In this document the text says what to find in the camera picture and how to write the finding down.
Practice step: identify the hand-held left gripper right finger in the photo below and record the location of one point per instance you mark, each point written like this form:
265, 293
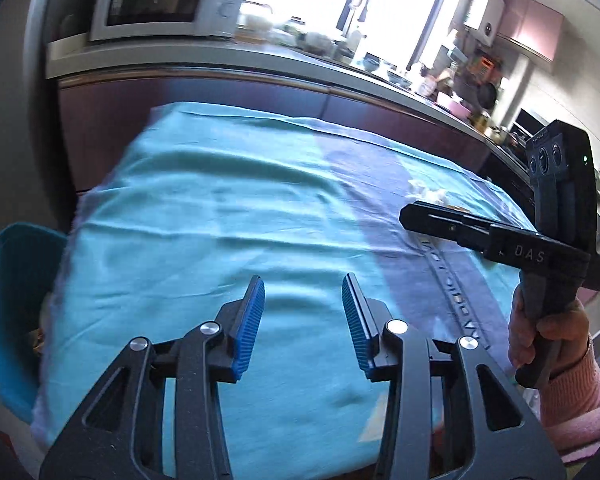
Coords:
355, 327

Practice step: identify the white wall water heater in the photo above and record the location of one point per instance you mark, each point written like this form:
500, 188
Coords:
482, 10

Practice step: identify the white kitchen counter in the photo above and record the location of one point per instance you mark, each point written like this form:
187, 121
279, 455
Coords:
180, 52

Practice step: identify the person's right hand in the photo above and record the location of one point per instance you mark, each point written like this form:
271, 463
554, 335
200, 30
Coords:
570, 335

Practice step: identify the person's right forearm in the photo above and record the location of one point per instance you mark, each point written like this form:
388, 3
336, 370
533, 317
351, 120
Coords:
585, 410

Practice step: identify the black kitchen appliance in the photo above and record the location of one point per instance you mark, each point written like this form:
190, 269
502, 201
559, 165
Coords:
530, 121

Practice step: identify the black frying pan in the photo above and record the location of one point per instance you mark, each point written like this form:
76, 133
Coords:
487, 95

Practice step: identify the metal kitchen faucet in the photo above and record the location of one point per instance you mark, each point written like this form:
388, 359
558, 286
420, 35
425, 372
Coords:
359, 12

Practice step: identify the teal printed tablecloth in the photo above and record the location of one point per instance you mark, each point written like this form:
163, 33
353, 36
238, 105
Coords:
205, 235

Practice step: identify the blue plastic waste bin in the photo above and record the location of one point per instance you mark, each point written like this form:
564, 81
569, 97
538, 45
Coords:
10, 285

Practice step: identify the large kitchen window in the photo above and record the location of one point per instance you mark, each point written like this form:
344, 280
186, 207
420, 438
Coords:
305, 0

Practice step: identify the white microwave oven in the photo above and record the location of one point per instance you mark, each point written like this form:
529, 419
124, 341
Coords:
150, 0

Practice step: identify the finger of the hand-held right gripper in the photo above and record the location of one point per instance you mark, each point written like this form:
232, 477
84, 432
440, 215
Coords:
445, 212
455, 237

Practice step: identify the pink bowl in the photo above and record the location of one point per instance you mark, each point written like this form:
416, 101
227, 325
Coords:
452, 105

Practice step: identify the glass kettle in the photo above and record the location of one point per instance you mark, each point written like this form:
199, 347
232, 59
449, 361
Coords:
257, 15

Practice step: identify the dark red base cabinet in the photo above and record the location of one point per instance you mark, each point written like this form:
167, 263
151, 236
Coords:
205, 92

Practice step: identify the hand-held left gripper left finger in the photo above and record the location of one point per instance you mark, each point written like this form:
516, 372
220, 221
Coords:
247, 327

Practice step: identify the pink wall cabinet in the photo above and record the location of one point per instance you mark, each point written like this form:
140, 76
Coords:
530, 25

